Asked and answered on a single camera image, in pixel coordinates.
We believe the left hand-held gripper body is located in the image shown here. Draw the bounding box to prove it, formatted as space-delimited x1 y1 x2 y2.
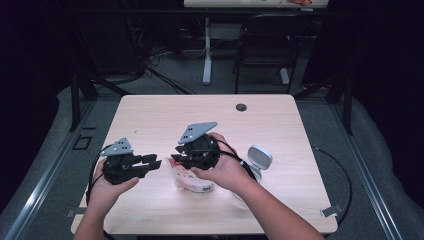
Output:
99 137 148 185

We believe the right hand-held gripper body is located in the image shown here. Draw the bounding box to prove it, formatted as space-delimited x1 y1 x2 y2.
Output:
177 121 222 171

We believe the clear plastic bag red print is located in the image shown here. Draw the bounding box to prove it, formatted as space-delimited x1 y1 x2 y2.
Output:
165 157 214 194

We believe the person's left hand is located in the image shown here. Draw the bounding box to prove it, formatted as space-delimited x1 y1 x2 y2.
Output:
87 159 140 214

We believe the person's right hand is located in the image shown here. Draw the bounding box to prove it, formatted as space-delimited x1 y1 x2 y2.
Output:
191 132 258 198

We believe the black metal stand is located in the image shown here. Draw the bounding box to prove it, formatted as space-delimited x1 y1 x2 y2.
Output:
293 71 354 136
68 71 129 133

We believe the white-legged desk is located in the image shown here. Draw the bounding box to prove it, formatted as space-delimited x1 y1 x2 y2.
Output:
183 0 329 86

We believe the black folding chair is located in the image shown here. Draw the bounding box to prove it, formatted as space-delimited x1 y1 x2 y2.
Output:
233 13 313 95

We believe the left hand-held gripper black cable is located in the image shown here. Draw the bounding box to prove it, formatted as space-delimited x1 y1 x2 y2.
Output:
85 144 114 205

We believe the hand-held gripper black cable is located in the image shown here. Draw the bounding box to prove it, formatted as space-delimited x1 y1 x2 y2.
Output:
85 144 114 205
215 139 258 183

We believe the black floor socket frame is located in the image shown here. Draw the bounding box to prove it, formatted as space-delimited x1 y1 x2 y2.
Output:
72 134 94 151

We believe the right hand-held gripper black cable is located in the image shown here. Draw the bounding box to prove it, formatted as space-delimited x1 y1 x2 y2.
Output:
215 139 258 183

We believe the bundle of black cables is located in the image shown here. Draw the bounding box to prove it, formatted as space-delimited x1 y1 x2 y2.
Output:
126 19 198 96

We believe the grey floor rail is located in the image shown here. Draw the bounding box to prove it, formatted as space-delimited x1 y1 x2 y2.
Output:
3 99 98 240
328 103 404 240

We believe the black floor cable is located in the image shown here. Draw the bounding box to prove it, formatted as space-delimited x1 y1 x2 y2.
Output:
311 146 353 231

